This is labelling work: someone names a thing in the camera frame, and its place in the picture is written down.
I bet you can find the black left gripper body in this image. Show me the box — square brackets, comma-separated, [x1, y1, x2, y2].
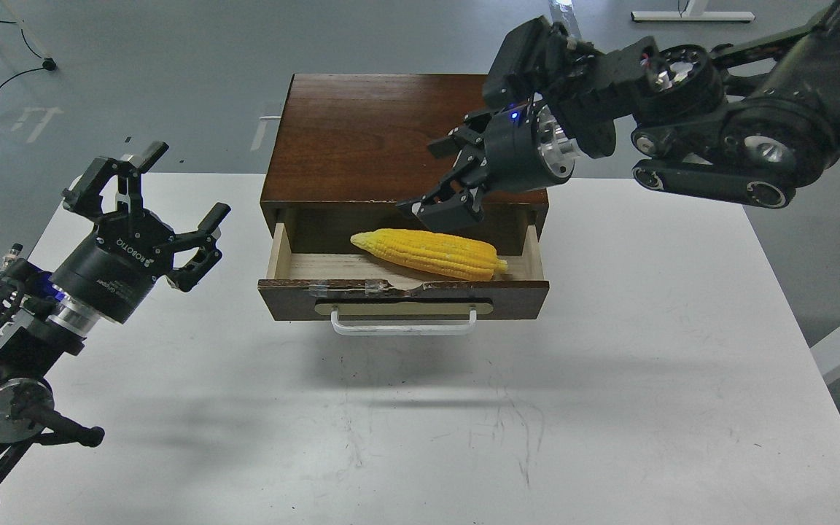
[51, 211, 174, 323]

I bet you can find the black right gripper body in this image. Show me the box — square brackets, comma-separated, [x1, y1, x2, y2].
[483, 109, 578, 193]

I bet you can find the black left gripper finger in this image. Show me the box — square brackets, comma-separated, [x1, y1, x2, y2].
[157, 203, 231, 292]
[62, 141, 170, 223]

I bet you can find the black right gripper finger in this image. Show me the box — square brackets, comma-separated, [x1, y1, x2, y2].
[396, 146, 488, 233]
[427, 111, 492, 162]

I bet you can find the yellow corn cob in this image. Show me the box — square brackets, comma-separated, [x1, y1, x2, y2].
[349, 228, 509, 281]

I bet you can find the wooden drawer with white handle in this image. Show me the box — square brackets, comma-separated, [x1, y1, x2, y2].
[257, 223, 550, 324]

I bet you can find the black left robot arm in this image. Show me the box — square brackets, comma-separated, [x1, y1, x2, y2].
[0, 141, 230, 485]

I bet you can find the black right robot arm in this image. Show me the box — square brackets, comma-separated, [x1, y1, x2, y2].
[397, 1, 840, 233]

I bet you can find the dark wooden cabinet box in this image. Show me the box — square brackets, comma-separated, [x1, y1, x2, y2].
[260, 74, 549, 256]

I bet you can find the white desk foot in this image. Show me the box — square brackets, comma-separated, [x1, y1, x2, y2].
[630, 1, 756, 23]

